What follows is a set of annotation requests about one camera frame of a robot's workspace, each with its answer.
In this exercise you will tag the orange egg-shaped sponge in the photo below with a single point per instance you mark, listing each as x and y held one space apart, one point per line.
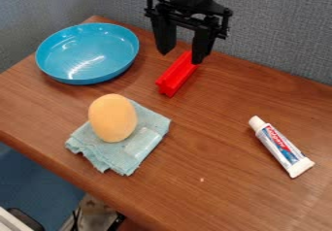
112 117

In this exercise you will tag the blue plate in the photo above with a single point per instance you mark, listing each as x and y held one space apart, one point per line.
87 53

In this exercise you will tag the red plastic block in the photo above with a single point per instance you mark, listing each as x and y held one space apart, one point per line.
176 74

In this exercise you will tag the light blue folded cloth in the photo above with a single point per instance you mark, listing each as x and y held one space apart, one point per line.
107 156

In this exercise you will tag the white toothpaste tube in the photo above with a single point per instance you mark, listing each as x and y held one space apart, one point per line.
290 158

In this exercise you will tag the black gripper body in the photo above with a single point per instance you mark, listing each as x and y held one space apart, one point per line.
191 14

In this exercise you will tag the clear small plastic piece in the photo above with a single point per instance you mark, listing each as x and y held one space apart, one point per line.
142 143

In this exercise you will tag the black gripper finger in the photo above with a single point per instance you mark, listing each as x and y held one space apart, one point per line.
164 33
202 43

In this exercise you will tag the grey object under table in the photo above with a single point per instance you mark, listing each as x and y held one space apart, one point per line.
92 216

